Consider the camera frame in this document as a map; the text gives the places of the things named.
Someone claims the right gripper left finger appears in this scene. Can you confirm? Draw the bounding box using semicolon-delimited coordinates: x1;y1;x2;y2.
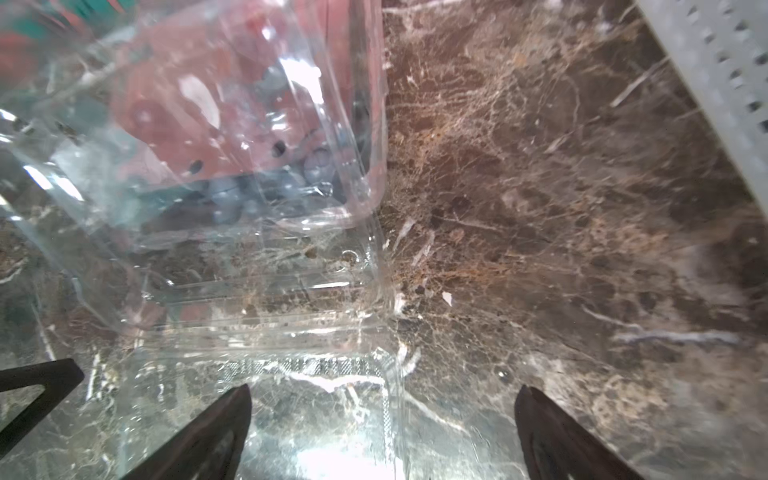
125;384;252;480

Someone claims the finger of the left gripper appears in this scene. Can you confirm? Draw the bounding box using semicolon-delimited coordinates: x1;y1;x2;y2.
0;358;85;460

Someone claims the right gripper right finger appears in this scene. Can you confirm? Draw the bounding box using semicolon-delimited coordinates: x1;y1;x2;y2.
514;385;642;480

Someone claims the clear clamshell container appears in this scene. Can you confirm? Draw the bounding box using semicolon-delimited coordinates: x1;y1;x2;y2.
1;112;407;479
30;1;386;248

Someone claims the white plastic perforated basket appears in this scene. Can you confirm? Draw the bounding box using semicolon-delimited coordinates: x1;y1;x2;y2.
636;0;767;211

